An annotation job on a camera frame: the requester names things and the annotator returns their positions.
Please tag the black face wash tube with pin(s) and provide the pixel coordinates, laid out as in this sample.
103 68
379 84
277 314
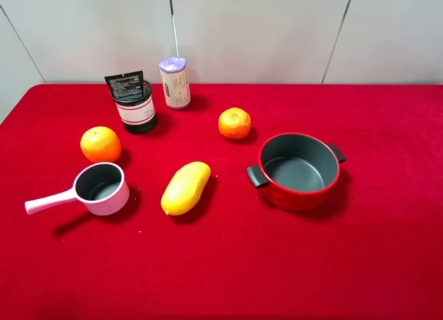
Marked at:
126 86

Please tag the small orange tangerine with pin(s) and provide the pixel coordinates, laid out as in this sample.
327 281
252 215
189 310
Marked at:
234 123

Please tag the yellow mango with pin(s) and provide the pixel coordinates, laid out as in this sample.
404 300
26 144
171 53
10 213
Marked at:
185 188

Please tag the red velvet tablecloth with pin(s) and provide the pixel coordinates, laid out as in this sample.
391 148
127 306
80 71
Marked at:
371 250

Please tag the black mesh pen holder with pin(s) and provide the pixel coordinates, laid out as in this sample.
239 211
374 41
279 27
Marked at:
138 116

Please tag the purple garbage bag roll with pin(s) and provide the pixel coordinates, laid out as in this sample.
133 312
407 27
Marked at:
176 86

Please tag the large orange fruit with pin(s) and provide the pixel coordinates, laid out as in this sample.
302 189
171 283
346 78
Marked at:
101 144

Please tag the red pot with black handles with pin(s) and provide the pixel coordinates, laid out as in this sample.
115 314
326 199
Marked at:
296 171

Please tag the pink saucepan with handle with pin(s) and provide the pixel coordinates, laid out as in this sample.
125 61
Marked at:
101 187

